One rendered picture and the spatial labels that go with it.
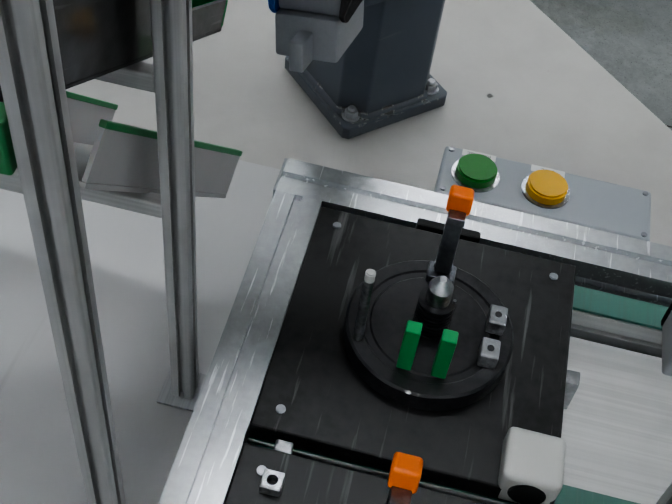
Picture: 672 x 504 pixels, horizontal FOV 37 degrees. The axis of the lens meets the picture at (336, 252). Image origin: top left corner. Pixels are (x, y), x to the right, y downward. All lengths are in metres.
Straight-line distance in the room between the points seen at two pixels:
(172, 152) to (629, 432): 0.47
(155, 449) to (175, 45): 0.41
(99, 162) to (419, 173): 0.55
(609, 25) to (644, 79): 0.23
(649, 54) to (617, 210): 1.90
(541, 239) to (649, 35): 2.04
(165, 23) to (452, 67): 0.70
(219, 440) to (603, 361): 0.36
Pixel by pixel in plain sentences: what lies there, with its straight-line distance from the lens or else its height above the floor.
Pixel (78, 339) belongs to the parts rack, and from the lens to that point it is 0.56.
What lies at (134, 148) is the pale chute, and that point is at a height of 1.17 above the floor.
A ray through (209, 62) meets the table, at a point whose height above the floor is 0.86.
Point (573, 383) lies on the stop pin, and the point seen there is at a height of 0.97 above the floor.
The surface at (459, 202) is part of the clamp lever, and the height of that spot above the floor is 1.07.
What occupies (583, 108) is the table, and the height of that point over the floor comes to 0.86.
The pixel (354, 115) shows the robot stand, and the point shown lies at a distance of 1.15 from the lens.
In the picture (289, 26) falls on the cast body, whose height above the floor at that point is 1.24.
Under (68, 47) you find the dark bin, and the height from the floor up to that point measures 1.30.
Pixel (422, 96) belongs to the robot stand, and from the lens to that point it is 1.19.
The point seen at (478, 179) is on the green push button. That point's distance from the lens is 0.98.
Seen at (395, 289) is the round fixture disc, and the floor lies 0.99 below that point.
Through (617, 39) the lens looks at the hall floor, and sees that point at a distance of 2.91.
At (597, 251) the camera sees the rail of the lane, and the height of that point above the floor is 0.96.
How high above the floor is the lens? 1.65
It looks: 50 degrees down
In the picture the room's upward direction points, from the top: 9 degrees clockwise
